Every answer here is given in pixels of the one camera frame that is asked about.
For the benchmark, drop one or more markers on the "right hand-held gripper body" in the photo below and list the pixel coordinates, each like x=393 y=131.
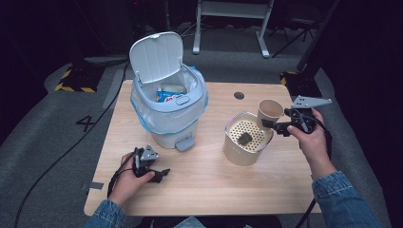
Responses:
x=304 y=118

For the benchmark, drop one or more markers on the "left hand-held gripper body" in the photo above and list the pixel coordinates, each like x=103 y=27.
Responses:
x=142 y=166

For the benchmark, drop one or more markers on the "brown paper cup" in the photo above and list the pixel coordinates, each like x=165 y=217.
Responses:
x=269 y=112

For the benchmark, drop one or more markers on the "wet brown tea dregs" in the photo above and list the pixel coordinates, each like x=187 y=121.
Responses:
x=245 y=138

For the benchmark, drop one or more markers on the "beige container with perforated strainer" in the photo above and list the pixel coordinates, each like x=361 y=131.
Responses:
x=237 y=155

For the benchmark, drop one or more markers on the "white pedal trash bin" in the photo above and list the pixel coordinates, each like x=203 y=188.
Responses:
x=168 y=118

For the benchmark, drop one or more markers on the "blue snack box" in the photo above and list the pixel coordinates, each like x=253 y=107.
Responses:
x=168 y=96

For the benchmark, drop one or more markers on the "person's left hand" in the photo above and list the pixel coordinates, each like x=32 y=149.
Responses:
x=126 y=183

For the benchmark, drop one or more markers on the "person's right hand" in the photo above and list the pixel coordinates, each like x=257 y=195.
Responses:
x=315 y=148

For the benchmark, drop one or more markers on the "black yellow striped base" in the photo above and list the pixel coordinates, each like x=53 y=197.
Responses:
x=79 y=80
x=301 y=84

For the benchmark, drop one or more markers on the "clear blue-edged bin liner bag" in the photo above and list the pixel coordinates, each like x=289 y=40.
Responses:
x=168 y=122

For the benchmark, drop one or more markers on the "grey tape strip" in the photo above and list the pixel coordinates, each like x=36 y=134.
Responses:
x=95 y=186

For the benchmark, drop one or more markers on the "dark round table grommet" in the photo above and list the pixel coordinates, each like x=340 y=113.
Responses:
x=239 y=95

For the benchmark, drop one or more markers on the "person's lap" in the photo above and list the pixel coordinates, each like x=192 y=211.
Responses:
x=209 y=222

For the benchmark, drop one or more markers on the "black slanted pole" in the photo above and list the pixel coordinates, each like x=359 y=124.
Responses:
x=316 y=41

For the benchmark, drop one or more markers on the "black tripod stand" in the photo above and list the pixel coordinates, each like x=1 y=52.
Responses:
x=296 y=28

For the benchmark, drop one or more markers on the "white desk frame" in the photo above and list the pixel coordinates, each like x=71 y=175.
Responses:
x=233 y=9

